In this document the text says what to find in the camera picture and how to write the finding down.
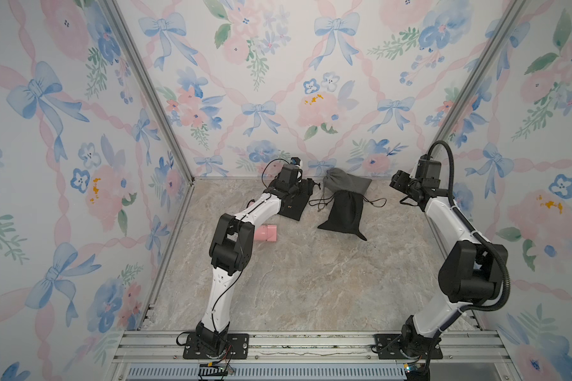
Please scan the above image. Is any grey drawstring pouch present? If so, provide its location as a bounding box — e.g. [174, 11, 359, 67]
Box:
[323, 168, 372, 195]

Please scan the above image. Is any pink hair dryer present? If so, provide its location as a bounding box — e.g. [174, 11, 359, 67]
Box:
[254, 225, 277, 242]

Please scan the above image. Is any black pouch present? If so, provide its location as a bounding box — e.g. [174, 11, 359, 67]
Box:
[308, 190, 387, 241]
[278, 178, 316, 222]

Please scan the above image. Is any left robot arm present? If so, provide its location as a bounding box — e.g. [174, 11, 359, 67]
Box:
[194, 157, 316, 357]

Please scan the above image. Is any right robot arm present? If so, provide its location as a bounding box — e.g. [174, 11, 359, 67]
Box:
[391, 154, 510, 357]

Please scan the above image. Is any black corrugated cable conduit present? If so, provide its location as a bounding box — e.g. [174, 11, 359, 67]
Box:
[426, 140, 512, 358]

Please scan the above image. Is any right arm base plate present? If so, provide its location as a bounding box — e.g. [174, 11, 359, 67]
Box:
[373, 333, 443, 360]

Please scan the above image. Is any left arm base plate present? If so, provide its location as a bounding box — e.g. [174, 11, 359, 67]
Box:
[183, 333, 249, 360]

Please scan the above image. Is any aluminium front rail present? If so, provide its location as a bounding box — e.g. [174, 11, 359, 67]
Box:
[105, 331, 522, 380]

